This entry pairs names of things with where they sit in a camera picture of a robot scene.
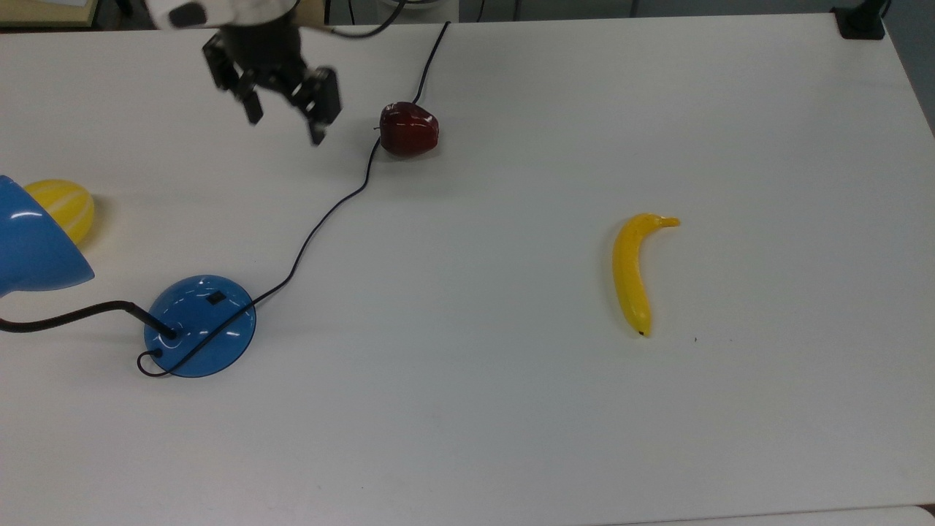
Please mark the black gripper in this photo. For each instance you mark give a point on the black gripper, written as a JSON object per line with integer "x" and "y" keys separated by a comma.
{"x": 263, "y": 55}

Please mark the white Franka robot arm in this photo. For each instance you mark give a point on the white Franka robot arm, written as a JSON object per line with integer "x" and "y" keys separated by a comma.
{"x": 241, "y": 9}

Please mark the blue gooseneck desk lamp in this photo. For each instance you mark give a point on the blue gooseneck desk lamp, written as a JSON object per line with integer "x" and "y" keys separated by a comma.
{"x": 201, "y": 329}

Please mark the dark red toy apple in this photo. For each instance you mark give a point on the dark red toy apple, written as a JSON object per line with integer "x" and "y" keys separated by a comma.
{"x": 409, "y": 130}

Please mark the yellow striped toy melon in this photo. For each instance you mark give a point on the yellow striped toy melon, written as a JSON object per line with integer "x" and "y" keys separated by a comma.
{"x": 69, "y": 208}

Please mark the wooden board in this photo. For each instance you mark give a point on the wooden board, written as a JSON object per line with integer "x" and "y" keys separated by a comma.
{"x": 44, "y": 13}

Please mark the yellow toy banana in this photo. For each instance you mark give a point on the yellow toy banana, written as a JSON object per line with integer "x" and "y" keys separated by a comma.
{"x": 630, "y": 277}

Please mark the white adjacent table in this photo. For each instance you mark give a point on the white adjacent table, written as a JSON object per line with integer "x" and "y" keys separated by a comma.
{"x": 803, "y": 519}

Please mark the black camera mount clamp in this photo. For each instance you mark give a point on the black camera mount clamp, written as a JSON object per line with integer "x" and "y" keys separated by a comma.
{"x": 862, "y": 22}

